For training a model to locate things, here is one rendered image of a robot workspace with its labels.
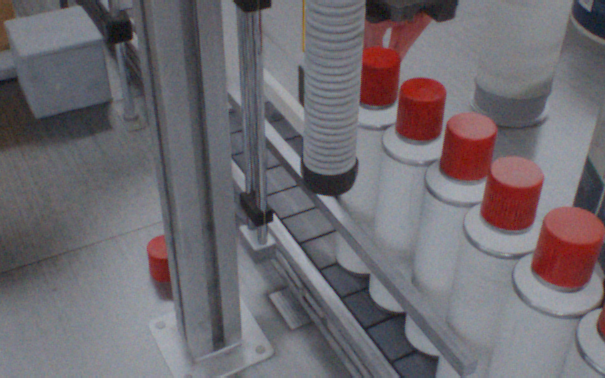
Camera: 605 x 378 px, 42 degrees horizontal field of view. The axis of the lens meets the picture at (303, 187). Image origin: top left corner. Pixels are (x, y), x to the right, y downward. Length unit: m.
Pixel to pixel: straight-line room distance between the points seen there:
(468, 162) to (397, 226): 0.10
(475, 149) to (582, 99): 0.48
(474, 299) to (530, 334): 0.06
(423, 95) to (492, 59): 0.33
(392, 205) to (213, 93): 0.16
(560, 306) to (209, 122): 0.25
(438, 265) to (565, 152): 0.35
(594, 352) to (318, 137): 0.19
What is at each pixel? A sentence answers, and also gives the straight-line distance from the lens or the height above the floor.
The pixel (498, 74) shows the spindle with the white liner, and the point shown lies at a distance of 0.87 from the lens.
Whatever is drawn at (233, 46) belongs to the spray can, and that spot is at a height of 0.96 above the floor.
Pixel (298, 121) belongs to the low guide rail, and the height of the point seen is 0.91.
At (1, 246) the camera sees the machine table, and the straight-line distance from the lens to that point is 0.84.
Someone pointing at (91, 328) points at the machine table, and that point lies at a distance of 0.74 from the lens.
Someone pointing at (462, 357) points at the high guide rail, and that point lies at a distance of 0.53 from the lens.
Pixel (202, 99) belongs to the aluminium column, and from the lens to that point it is 0.53.
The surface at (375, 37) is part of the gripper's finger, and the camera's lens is 0.66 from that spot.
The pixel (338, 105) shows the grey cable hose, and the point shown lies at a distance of 0.43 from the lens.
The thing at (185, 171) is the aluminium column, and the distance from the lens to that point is 0.55.
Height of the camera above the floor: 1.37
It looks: 39 degrees down
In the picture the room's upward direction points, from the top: 1 degrees clockwise
